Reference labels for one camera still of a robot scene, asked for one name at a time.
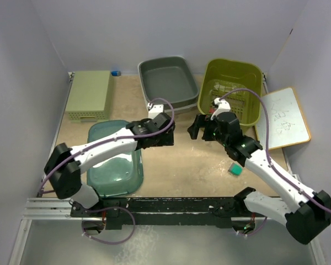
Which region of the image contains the teal transparent plastic tub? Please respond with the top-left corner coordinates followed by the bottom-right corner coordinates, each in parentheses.
top-left (87, 120), bottom-right (144, 197)

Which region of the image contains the grey plastic tray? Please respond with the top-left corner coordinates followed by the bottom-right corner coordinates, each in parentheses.
top-left (138, 56), bottom-right (199, 103)

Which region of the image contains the light green plastic basket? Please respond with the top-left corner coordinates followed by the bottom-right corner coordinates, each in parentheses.
top-left (65, 71), bottom-right (114, 122)

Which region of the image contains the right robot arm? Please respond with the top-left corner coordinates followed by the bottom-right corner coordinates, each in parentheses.
top-left (188, 112), bottom-right (331, 245)

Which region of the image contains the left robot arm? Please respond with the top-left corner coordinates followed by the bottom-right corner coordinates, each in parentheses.
top-left (44, 113), bottom-right (175, 216)

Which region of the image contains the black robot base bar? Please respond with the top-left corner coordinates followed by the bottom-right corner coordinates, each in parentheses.
top-left (70, 197), bottom-right (255, 230)

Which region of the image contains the white perforated plastic basket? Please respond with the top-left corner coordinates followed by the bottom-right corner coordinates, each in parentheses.
top-left (144, 98), bottom-right (197, 114)

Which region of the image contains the green whiteboard eraser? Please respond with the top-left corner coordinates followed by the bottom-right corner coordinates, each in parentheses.
top-left (228, 163), bottom-right (243, 176)

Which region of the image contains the olive green plastic bin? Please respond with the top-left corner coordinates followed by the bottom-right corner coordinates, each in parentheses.
top-left (197, 59), bottom-right (263, 132)

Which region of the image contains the small blue object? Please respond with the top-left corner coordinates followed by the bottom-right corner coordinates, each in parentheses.
top-left (111, 71), bottom-right (121, 76)

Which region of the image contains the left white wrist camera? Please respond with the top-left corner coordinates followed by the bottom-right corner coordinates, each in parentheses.
top-left (147, 102), bottom-right (164, 119)

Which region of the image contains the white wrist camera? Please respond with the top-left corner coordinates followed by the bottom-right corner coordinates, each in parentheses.
top-left (210, 98), bottom-right (231, 120)
top-left (147, 102), bottom-right (164, 119)

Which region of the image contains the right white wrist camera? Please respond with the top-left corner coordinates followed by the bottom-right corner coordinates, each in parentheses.
top-left (210, 98), bottom-right (231, 120)

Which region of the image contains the small whiteboard yellow frame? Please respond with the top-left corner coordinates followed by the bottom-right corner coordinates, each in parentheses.
top-left (255, 87), bottom-right (311, 150)

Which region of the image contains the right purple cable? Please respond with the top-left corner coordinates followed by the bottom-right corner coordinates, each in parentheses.
top-left (215, 88), bottom-right (331, 238)

